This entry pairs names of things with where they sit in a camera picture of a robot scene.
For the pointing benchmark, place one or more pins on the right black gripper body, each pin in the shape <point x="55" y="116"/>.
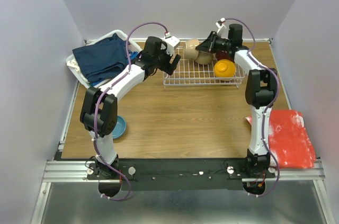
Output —
<point x="221" y="43"/>

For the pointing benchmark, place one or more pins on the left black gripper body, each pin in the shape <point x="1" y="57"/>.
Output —
<point x="162" y="61"/>

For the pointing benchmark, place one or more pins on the white ribbed bowl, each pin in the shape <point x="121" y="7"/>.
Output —
<point x="204" y="58"/>

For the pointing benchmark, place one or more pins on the plain white bowl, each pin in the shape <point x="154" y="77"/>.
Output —
<point x="190" y="51"/>

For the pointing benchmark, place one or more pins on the red floral bowl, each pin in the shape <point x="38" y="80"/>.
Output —
<point x="222" y="55"/>

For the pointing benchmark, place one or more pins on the white wire dish rack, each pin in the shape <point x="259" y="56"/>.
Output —
<point x="190" y="73"/>

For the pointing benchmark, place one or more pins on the orange bowl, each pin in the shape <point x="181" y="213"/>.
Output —
<point x="224" y="68"/>

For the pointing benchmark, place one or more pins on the blue bowl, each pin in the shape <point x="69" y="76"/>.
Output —
<point x="119" y="128"/>

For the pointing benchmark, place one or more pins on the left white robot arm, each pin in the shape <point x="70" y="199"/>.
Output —
<point x="99" y="112"/>

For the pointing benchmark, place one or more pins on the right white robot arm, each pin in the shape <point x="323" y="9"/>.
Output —
<point x="262" y="90"/>

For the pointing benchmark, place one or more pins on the bright blue cloth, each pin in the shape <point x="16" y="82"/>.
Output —
<point x="133" y="54"/>

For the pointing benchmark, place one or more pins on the white laundry basket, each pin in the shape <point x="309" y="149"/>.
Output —
<point x="83" y="80"/>

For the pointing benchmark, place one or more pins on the navy blue cloth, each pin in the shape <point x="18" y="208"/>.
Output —
<point x="103" y="60"/>

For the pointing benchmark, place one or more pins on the cream white cloth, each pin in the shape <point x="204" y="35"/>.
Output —
<point x="74" y="67"/>

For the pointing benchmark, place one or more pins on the red white cloth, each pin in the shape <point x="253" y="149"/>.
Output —
<point x="285" y="135"/>

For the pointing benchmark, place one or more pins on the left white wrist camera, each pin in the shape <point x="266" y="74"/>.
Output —
<point x="171" y="43"/>

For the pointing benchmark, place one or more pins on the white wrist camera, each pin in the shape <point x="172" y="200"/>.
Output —
<point x="221" y="26"/>
<point x="171" y="43"/>

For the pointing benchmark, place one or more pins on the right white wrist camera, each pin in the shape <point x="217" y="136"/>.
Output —
<point x="221" y="26"/>

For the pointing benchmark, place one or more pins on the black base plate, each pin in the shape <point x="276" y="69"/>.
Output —
<point x="177" y="174"/>

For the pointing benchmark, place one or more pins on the aluminium frame rail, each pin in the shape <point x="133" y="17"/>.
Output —
<point x="75" y="171"/>

